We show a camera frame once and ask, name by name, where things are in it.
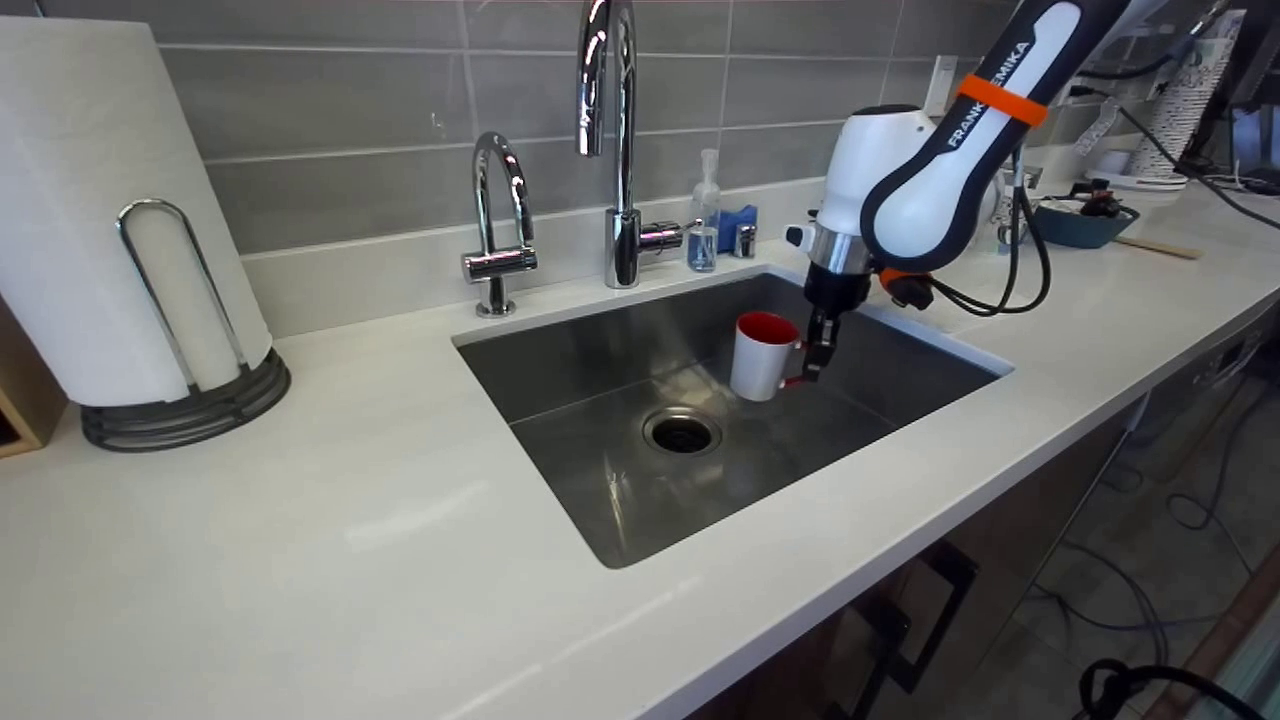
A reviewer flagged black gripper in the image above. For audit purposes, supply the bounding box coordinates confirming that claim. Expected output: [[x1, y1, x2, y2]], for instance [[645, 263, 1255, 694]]
[[795, 263, 856, 388]]

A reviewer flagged white mug with red inside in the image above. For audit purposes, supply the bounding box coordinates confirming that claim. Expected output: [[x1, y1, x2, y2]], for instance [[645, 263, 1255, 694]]
[[726, 306, 814, 406]]

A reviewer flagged tall chrome gooseneck faucet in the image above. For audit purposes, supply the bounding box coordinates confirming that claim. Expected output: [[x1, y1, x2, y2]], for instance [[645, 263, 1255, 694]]
[[572, 0, 689, 293]]

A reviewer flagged round sink drain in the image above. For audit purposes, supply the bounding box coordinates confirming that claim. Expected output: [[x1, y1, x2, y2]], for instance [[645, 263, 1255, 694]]
[[639, 400, 724, 457]]

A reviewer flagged stainless steel sink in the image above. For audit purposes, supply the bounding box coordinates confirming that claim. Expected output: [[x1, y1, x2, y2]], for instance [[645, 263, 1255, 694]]
[[451, 263, 1010, 571]]

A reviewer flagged small chrome gooseneck faucet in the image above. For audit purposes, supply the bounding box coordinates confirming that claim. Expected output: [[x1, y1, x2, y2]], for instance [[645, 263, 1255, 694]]
[[454, 129, 543, 318]]

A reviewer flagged blue sponge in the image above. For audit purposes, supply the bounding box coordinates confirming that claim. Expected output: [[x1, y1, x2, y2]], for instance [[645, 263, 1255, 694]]
[[717, 200, 762, 260]]

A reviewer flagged soap dispenser bottle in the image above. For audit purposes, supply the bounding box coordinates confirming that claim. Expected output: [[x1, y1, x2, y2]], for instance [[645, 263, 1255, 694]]
[[681, 144, 726, 274]]

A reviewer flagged blue bowl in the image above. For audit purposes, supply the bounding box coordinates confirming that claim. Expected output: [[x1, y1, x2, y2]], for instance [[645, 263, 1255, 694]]
[[1036, 195, 1145, 252]]

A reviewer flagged wooden stick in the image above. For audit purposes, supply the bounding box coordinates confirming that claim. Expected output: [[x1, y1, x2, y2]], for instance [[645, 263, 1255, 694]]
[[1117, 235, 1202, 263]]

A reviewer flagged dark computer monitor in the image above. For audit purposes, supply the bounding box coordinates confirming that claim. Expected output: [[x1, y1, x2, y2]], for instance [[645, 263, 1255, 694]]
[[1202, 0, 1280, 195]]

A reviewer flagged white paper towel roll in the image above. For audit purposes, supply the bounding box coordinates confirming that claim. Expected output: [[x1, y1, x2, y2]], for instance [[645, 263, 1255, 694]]
[[0, 11, 274, 410]]

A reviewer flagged brown wooden box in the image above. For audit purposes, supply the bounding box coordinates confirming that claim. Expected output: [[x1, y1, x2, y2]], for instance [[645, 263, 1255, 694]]
[[0, 294, 71, 465]]

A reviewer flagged orange cable connector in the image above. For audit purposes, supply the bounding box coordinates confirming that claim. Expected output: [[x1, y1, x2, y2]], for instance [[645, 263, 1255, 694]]
[[874, 263, 936, 310]]

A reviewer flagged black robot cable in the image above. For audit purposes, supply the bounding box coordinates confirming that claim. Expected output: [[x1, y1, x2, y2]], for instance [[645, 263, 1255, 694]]
[[914, 153, 1057, 318]]

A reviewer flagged white wall outlet plate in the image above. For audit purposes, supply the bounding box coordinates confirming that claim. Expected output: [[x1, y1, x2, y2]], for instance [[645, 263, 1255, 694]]
[[918, 53, 964, 120]]

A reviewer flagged orange arm strap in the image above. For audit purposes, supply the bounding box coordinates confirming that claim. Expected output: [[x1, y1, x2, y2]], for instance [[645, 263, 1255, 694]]
[[957, 72, 1052, 132]]

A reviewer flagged coiled black floor cable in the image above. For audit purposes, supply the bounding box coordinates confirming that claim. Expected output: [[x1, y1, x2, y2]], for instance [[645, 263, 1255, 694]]
[[1076, 656, 1271, 720]]

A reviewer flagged dark wire paper towel holder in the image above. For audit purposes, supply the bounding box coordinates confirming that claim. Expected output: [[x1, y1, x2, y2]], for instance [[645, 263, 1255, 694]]
[[77, 195, 294, 457]]

